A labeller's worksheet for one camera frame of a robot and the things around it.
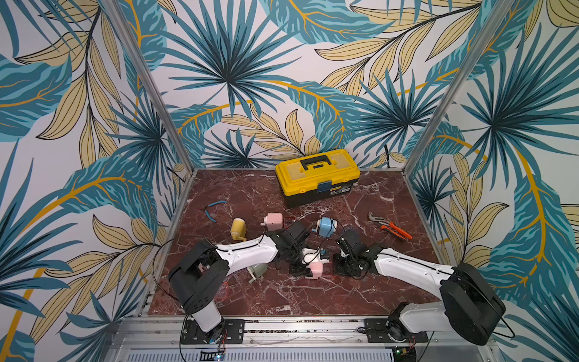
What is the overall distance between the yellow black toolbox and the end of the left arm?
0.28m

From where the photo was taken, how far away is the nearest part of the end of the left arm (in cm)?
73

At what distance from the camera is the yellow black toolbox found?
0.95 meters
